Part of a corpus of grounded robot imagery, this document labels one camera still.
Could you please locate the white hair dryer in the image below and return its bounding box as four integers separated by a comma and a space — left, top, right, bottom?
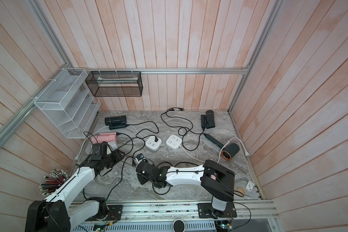
108, 140, 118, 151

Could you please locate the white square power strip right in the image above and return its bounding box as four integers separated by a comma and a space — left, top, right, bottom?
166, 134, 182, 150

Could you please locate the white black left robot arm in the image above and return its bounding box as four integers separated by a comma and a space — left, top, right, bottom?
25, 142, 125, 232

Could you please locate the round black white knob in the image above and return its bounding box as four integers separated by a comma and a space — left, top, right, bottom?
172, 219, 186, 232

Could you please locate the white cable right strip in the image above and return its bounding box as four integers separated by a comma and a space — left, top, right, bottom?
178, 137, 250, 164

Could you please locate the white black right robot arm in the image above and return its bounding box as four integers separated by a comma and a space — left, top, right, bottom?
136, 160, 235, 212

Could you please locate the dark green dryer far right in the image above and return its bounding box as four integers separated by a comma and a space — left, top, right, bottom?
201, 110, 215, 130

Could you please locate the dark green folded hair dryer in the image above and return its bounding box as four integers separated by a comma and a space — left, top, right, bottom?
104, 116, 127, 130

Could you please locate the black mesh wall basket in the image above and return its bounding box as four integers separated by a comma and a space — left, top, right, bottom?
86, 71, 143, 97

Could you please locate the pink folded hair dryer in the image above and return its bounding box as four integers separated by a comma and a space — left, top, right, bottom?
91, 132, 117, 144

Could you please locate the white square power strip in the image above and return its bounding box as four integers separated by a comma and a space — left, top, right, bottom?
145, 135, 162, 151
166, 134, 182, 150

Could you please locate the red pencil cup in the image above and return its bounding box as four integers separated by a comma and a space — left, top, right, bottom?
39, 169, 69, 196

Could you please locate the white wire mesh shelf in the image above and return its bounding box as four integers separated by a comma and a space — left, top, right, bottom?
34, 68, 101, 139

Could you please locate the black cord of white dryer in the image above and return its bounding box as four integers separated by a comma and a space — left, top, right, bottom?
82, 156, 134, 201

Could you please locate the black cord of far dryer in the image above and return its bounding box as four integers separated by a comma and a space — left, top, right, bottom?
160, 107, 206, 151

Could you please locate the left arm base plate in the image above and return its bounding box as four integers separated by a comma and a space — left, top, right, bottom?
86, 205, 123, 221

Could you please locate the white square power strip left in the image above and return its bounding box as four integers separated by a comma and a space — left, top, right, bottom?
145, 135, 162, 151

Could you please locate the black cord of pink dryer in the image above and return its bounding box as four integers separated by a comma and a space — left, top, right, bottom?
115, 132, 147, 167

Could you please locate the dark green unfolded hair dryer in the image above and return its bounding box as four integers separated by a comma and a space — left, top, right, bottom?
205, 134, 240, 160

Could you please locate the tape roll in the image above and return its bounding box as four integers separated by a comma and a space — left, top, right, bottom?
234, 187, 246, 197

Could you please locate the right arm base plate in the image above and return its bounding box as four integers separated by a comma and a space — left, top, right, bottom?
197, 203, 237, 219

